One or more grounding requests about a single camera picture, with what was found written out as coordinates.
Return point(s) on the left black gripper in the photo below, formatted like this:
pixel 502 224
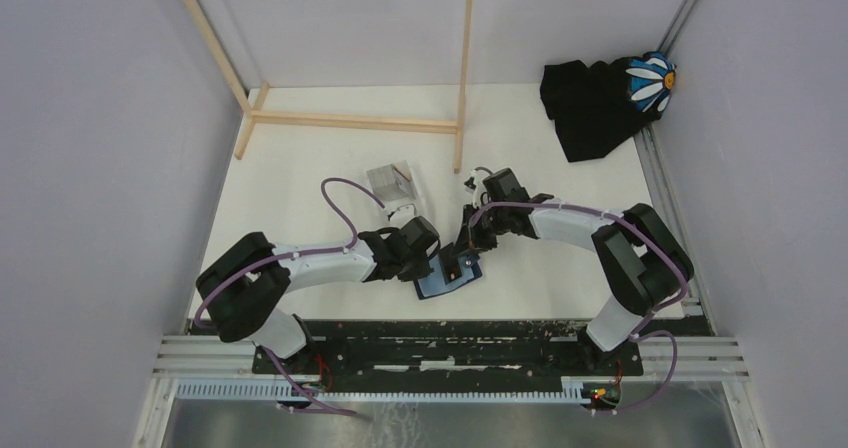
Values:
pixel 421 272

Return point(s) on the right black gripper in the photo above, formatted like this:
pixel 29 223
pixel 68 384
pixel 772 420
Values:
pixel 471 239

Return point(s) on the blue leather card holder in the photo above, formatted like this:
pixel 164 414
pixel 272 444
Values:
pixel 449 272

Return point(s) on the silver credit card stack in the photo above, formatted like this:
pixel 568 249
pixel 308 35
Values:
pixel 386 183

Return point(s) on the clear plastic card box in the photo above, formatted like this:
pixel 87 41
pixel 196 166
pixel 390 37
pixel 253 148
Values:
pixel 415 193

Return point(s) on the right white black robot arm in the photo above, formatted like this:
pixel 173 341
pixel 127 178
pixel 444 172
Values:
pixel 644 265

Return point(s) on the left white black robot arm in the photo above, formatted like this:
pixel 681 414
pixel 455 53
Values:
pixel 240 291

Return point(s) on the black cloth with daisy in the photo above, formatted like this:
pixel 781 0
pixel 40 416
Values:
pixel 595 108

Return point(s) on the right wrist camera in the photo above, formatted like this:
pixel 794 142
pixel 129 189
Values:
pixel 474 182

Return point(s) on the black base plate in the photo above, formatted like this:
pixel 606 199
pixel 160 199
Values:
pixel 490 356

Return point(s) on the white slotted cable duct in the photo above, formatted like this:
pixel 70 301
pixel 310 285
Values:
pixel 278 390

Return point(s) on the wooden frame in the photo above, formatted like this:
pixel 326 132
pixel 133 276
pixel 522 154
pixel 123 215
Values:
pixel 254 112

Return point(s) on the aluminium rail frame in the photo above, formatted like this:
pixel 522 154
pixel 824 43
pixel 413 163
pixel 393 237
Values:
pixel 273 189

